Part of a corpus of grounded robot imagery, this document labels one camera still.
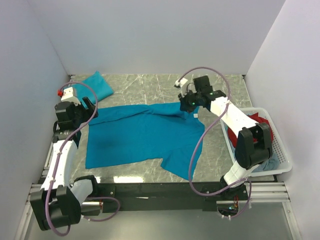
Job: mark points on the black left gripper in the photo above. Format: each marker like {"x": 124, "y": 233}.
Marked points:
{"x": 88, "y": 112}

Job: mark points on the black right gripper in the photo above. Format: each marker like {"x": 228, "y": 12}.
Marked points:
{"x": 183, "y": 105}

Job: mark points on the blue polo t-shirt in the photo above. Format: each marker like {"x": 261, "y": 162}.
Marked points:
{"x": 129, "y": 134}

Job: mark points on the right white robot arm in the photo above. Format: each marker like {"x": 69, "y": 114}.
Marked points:
{"x": 253, "y": 139}

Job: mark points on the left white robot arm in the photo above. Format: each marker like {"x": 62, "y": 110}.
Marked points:
{"x": 57, "y": 204}

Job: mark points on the folded teal t-shirt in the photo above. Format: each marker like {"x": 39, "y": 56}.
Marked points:
{"x": 98, "y": 84}

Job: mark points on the light blue t-shirt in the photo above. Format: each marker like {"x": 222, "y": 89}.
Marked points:
{"x": 269, "y": 165}

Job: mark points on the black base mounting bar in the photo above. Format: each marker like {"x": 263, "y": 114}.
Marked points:
{"x": 157, "y": 196}

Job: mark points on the white plastic laundry basket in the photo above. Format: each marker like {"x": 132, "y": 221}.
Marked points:
{"x": 261, "y": 116}

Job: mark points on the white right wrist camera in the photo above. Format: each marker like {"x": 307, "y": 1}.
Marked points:
{"x": 182, "y": 85}

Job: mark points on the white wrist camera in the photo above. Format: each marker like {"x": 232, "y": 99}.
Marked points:
{"x": 182, "y": 85}
{"x": 68, "y": 94}

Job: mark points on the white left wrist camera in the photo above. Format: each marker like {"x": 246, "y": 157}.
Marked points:
{"x": 68, "y": 94}

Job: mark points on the aluminium rail frame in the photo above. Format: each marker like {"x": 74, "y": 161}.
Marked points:
{"x": 247, "y": 192}

